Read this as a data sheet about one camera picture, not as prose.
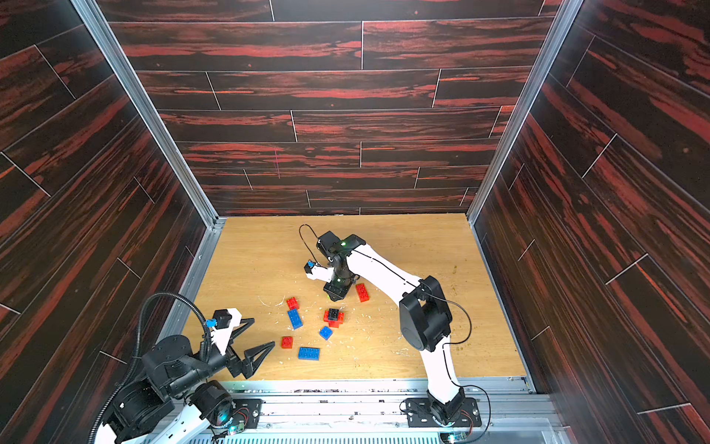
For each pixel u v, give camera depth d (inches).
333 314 33.2
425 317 20.6
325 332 34.0
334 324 35.0
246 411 28.8
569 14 26.1
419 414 28.8
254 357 22.6
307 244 32.3
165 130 36.0
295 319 35.7
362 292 37.7
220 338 21.3
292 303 36.1
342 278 29.0
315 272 30.8
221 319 20.9
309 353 32.5
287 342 33.9
